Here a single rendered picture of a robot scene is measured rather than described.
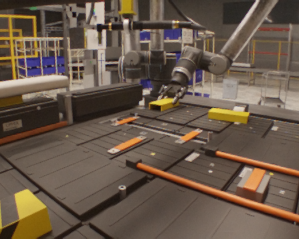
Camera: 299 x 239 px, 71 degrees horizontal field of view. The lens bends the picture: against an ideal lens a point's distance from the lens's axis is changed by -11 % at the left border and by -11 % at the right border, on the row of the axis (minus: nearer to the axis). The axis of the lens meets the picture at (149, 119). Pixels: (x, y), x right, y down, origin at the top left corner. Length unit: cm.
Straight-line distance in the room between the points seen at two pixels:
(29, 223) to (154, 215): 19
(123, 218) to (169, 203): 9
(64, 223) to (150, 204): 15
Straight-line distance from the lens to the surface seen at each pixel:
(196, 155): 63
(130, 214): 40
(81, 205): 43
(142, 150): 65
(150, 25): 124
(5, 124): 84
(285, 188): 54
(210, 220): 40
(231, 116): 96
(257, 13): 146
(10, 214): 38
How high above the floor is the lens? 126
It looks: 16 degrees down
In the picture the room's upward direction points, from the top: straight up
